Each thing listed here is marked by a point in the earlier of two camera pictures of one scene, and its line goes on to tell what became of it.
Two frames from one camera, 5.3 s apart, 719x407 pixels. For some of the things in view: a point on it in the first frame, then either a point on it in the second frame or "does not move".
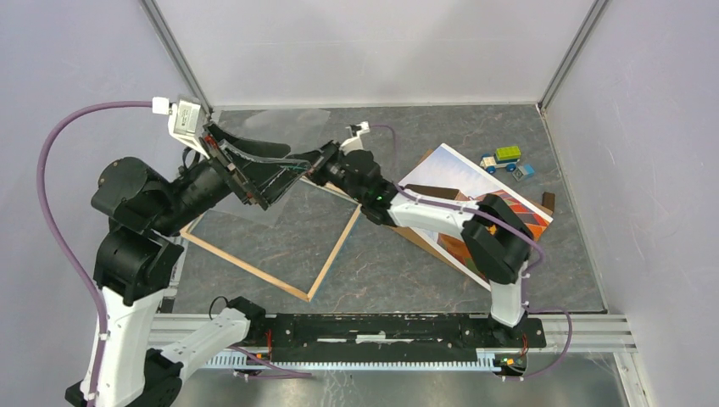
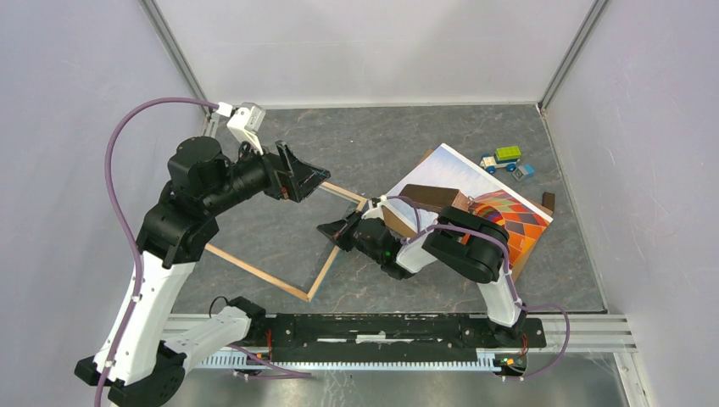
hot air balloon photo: x=443 y=170 does not move
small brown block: x=549 y=200 does not move
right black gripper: x=327 y=166 → x=353 y=233
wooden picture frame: x=306 y=297 does not move
